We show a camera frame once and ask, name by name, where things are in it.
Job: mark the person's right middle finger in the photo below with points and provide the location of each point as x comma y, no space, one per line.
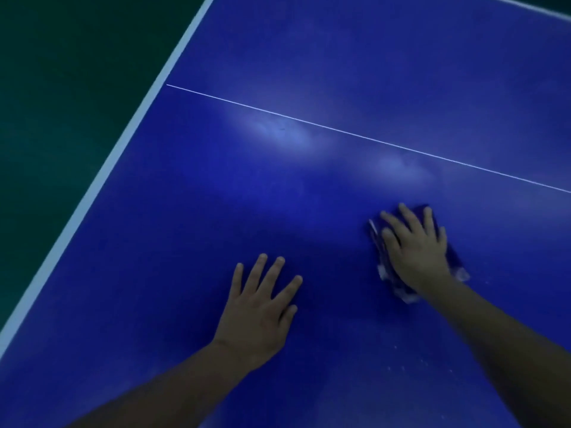
412,219

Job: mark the person's left middle finger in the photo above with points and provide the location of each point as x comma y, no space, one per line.
271,280

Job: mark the person's left little finger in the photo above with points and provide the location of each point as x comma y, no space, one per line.
236,285

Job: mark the blue cleaning cloth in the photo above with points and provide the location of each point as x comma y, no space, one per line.
454,258

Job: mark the person's left hand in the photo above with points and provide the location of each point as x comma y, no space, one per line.
252,323

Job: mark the person's right forearm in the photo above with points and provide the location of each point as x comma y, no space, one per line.
513,356

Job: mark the person's left forearm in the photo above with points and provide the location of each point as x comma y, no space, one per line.
178,392

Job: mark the person's right hand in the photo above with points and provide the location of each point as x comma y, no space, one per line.
417,258

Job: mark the person's right thumb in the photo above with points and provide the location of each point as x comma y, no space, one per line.
391,247

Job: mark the person's left thumb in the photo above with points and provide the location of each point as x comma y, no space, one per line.
287,320

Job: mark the person's right little finger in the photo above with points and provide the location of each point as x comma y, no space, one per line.
443,239

